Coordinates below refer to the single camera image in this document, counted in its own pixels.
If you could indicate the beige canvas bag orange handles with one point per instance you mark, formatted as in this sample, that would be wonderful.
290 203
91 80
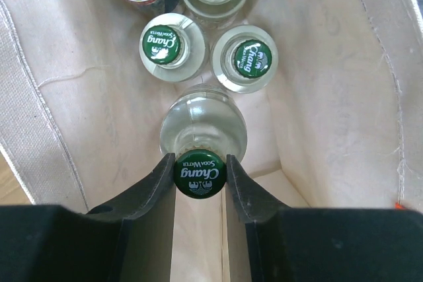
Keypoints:
339 126

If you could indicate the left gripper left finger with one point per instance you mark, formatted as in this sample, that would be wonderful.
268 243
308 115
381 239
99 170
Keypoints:
128 238

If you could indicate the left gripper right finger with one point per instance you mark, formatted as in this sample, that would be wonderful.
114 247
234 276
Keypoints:
271 241

